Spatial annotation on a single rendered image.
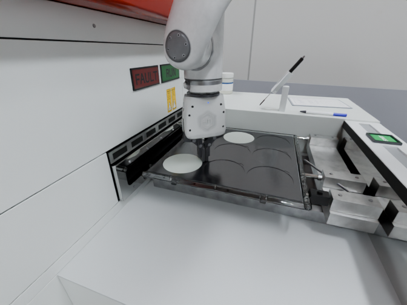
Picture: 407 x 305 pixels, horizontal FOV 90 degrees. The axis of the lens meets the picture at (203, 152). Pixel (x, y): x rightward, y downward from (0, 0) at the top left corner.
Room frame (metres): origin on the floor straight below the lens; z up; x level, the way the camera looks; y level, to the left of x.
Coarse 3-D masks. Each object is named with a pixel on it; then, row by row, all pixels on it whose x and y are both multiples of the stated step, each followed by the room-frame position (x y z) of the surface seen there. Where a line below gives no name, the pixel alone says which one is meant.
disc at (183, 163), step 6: (174, 156) 0.49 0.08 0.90; (180, 156) 0.49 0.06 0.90; (186, 156) 0.49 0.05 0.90; (192, 156) 0.49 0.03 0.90; (168, 162) 0.45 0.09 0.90; (174, 162) 0.45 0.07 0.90; (180, 162) 0.45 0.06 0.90; (186, 162) 0.45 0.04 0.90; (192, 162) 0.45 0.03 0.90; (198, 162) 0.45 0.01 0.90; (168, 168) 0.42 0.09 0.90; (174, 168) 0.42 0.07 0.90; (180, 168) 0.42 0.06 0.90; (186, 168) 0.42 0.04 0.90; (192, 168) 0.42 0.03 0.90; (198, 168) 0.42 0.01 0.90
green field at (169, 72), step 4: (164, 68) 0.61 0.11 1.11; (168, 68) 0.64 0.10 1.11; (172, 68) 0.66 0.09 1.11; (176, 68) 0.69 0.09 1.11; (164, 72) 0.61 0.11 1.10; (168, 72) 0.64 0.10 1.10; (172, 72) 0.66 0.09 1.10; (176, 72) 0.69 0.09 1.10; (164, 76) 0.61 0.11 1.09; (168, 76) 0.63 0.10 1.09; (172, 76) 0.66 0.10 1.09; (176, 76) 0.68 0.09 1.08; (164, 80) 0.61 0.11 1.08
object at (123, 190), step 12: (180, 120) 0.68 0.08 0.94; (168, 132) 0.59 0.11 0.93; (144, 144) 0.47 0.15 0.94; (156, 144) 0.52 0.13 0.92; (132, 156) 0.42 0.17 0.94; (120, 168) 0.37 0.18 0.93; (144, 168) 0.47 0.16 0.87; (120, 180) 0.37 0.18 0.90; (132, 180) 0.41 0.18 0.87; (144, 180) 0.44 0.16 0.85; (120, 192) 0.36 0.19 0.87; (132, 192) 0.39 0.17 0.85
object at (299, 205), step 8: (144, 176) 0.40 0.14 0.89; (152, 176) 0.39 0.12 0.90; (160, 176) 0.39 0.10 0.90; (168, 176) 0.38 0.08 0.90; (184, 184) 0.36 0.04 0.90; (192, 184) 0.36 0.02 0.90; (200, 184) 0.36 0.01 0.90; (208, 184) 0.35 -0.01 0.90; (224, 192) 0.34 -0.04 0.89; (232, 192) 0.33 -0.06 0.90; (240, 192) 0.33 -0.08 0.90; (248, 192) 0.33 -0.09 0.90; (264, 200) 0.31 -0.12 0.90; (272, 200) 0.31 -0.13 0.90; (280, 200) 0.30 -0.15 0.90; (288, 200) 0.30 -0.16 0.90; (296, 208) 0.29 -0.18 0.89; (304, 208) 0.29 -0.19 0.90
